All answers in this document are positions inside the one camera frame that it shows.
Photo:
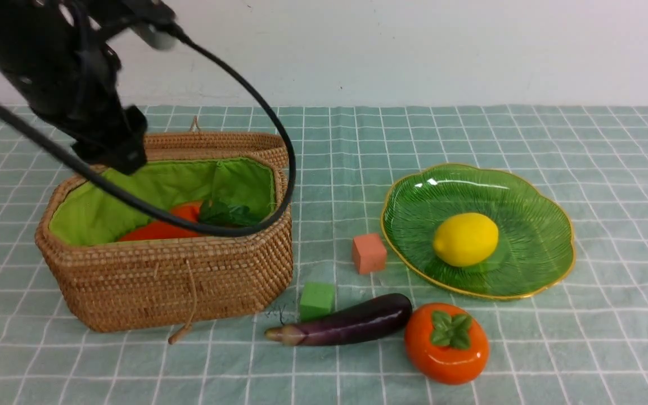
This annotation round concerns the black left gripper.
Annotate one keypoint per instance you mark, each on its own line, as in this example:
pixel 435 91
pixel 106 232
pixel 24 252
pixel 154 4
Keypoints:
pixel 49 53

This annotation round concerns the red toy carrot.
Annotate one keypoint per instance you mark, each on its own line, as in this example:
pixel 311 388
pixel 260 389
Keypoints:
pixel 211 212

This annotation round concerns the purple toy eggplant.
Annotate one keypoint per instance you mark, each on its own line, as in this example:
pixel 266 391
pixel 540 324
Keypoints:
pixel 370 320

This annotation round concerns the yellow toy lemon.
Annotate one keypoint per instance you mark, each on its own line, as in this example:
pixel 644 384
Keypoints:
pixel 466 239

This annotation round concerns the woven wicker basket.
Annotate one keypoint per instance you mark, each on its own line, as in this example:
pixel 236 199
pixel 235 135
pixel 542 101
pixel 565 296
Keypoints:
pixel 118 286

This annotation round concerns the green foam cube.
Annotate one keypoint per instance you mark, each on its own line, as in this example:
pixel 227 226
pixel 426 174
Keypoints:
pixel 316 300

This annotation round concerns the orange foam cube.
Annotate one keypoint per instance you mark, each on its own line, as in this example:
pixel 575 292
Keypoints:
pixel 369 253

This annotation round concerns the green checkered tablecloth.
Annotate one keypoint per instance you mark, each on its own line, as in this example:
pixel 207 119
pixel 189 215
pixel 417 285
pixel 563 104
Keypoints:
pixel 584 341

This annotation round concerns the orange toy persimmon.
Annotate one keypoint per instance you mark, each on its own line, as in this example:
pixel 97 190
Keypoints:
pixel 446 344

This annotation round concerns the green glass leaf plate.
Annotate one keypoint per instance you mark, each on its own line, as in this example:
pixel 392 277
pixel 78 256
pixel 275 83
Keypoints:
pixel 536 237

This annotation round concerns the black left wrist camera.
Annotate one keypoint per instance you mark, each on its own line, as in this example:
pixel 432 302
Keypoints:
pixel 152 21

